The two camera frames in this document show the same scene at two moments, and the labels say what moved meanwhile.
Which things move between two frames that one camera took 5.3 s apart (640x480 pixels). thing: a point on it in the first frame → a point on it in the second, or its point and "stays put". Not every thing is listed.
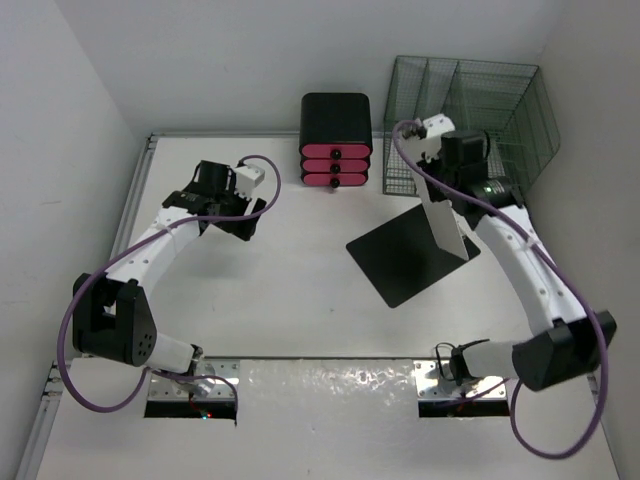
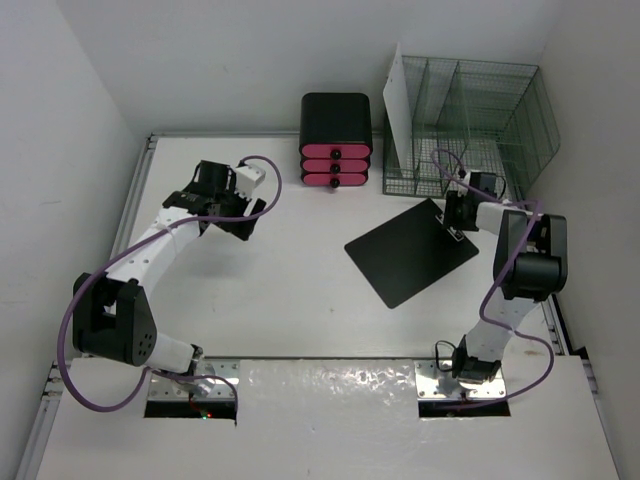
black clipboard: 403,257 stays put
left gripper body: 230,201 stays put
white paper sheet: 448,233 → 395,102
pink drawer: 336,166 stays put
